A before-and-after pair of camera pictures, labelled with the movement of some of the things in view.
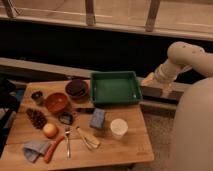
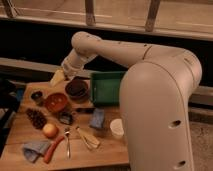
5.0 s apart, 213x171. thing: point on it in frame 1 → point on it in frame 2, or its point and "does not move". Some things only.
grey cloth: x=33 y=148 does not move
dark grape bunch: x=38 y=118 does not move
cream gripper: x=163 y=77 → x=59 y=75
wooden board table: x=57 y=124 does not move
